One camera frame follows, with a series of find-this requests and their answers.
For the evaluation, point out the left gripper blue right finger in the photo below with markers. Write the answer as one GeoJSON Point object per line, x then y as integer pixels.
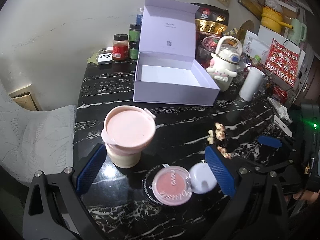
{"type": "Point", "coordinates": [223, 177]}

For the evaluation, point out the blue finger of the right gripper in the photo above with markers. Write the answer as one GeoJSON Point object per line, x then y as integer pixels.
{"type": "Point", "coordinates": [269, 141]}

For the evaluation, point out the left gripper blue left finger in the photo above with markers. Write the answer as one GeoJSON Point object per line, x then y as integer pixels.
{"type": "Point", "coordinates": [88, 168]}

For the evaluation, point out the white round case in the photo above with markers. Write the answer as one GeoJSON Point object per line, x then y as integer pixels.
{"type": "Point", "coordinates": [201, 178]}

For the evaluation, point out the dark bear hair clip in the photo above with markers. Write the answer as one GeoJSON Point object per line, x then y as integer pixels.
{"type": "Point", "coordinates": [224, 152]}

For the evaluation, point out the clear bear hair clip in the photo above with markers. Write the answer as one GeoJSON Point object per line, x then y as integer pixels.
{"type": "Point", "coordinates": [217, 134]}

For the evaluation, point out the pink blush compact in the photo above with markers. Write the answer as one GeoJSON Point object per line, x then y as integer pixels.
{"type": "Point", "coordinates": [166, 185]}

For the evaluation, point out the pink round lidded jar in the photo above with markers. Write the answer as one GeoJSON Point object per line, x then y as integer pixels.
{"type": "Point", "coordinates": [128, 129]}

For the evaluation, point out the white paper roll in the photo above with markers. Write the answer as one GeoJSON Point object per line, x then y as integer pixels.
{"type": "Point", "coordinates": [251, 84]}

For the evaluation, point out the grey leaf pattern cushion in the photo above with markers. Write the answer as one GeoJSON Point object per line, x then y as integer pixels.
{"type": "Point", "coordinates": [35, 140]}

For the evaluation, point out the red barbecue sign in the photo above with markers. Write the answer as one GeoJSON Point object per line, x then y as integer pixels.
{"type": "Point", "coordinates": [282, 62]}

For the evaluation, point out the white cinnamoroll water bottle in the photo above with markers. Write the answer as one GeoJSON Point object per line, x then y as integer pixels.
{"type": "Point", "coordinates": [224, 62]}

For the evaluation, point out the white paper tea bag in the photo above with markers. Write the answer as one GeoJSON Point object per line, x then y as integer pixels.
{"type": "Point", "coordinates": [253, 46]}

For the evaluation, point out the light green kettle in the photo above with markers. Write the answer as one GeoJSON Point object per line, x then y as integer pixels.
{"type": "Point", "coordinates": [298, 33]}

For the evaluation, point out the yellow pot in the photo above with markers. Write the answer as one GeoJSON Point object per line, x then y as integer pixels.
{"type": "Point", "coordinates": [273, 20]}

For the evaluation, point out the open lavender gift box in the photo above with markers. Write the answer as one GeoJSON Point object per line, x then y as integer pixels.
{"type": "Point", "coordinates": [167, 71]}

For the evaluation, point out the white card tin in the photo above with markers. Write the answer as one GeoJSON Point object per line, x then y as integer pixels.
{"type": "Point", "coordinates": [104, 58]}

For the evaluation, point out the black oatmeal bag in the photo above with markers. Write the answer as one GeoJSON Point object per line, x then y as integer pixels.
{"type": "Point", "coordinates": [210, 21]}

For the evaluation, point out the red spice jar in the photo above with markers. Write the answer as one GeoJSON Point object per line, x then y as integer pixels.
{"type": "Point", "coordinates": [120, 50]}

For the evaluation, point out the green jar black lid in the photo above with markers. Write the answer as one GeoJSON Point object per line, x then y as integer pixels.
{"type": "Point", "coordinates": [134, 38]}

